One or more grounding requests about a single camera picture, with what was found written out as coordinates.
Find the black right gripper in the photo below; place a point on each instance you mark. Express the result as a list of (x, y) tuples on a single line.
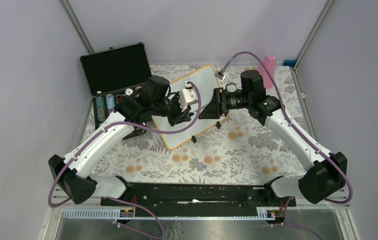
[(218, 106)]

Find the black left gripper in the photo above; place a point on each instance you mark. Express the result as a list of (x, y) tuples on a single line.
[(180, 116)]

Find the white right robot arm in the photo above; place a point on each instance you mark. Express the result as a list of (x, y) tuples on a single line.
[(325, 171)]

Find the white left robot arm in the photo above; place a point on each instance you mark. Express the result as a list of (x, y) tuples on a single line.
[(73, 178)]

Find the pink wedge eraser block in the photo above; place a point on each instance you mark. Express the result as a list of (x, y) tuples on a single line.
[(269, 64)]

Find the black poker chip case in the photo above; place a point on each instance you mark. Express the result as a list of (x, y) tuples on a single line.
[(115, 70)]

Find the teal chip stack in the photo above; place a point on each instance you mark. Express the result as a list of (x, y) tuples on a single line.
[(101, 109)]

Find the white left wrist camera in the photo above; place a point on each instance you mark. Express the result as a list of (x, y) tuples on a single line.
[(187, 96)]

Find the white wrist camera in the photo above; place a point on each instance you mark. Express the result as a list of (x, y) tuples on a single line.
[(187, 96), (222, 76)]

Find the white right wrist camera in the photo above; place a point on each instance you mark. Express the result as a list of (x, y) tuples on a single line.
[(222, 76)]

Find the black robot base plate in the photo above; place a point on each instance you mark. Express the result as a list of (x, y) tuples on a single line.
[(202, 200)]

